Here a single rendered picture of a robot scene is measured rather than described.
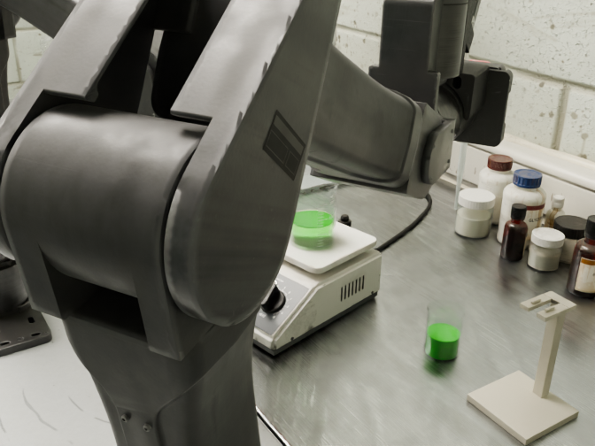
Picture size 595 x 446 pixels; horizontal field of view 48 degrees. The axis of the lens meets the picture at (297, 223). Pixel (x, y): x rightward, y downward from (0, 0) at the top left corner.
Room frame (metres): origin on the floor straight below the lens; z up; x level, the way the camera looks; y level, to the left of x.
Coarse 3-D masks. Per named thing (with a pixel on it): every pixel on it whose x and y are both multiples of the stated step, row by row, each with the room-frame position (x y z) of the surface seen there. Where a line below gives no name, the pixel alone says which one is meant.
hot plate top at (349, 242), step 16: (336, 224) 0.82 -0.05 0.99; (336, 240) 0.78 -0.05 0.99; (352, 240) 0.78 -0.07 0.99; (368, 240) 0.78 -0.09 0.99; (288, 256) 0.73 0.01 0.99; (304, 256) 0.73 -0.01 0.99; (320, 256) 0.73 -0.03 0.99; (336, 256) 0.73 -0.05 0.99; (352, 256) 0.74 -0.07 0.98; (320, 272) 0.70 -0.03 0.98
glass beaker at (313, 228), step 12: (312, 180) 0.80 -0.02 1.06; (324, 180) 0.80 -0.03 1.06; (300, 192) 0.75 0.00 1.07; (312, 192) 0.74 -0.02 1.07; (324, 192) 0.75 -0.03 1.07; (300, 204) 0.75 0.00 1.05; (312, 204) 0.74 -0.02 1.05; (324, 204) 0.75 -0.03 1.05; (300, 216) 0.75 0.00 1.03; (312, 216) 0.74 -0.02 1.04; (324, 216) 0.75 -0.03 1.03; (300, 228) 0.75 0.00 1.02; (312, 228) 0.74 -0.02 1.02; (324, 228) 0.75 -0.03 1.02; (300, 240) 0.75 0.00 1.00; (312, 240) 0.74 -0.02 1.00; (324, 240) 0.75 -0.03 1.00
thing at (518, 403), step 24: (552, 312) 0.55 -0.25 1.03; (552, 336) 0.57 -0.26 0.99; (552, 360) 0.57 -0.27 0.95; (504, 384) 0.59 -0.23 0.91; (528, 384) 0.59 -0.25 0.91; (480, 408) 0.56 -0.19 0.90; (504, 408) 0.55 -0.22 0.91; (528, 408) 0.55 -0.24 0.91; (552, 408) 0.55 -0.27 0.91; (528, 432) 0.52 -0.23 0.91
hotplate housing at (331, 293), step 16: (368, 256) 0.77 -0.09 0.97; (288, 272) 0.73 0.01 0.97; (304, 272) 0.72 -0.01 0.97; (336, 272) 0.72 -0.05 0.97; (352, 272) 0.74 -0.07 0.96; (368, 272) 0.76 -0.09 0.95; (320, 288) 0.69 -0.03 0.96; (336, 288) 0.71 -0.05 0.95; (352, 288) 0.74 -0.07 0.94; (368, 288) 0.76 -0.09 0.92; (304, 304) 0.68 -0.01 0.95; (320, 304) 0.69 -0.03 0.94; (336, 304) 0.72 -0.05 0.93; (352, 304) 0.74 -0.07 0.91; (288, 320) 0.66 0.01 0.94; (304, 320) 0.67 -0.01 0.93; (320, 320) 0.69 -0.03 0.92; (256, 336) 0.66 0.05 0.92; (272, 336) 0.65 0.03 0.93; (288, 336) 0.65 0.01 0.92; (304, 336) 0.68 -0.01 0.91; (272, 352) 0.64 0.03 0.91
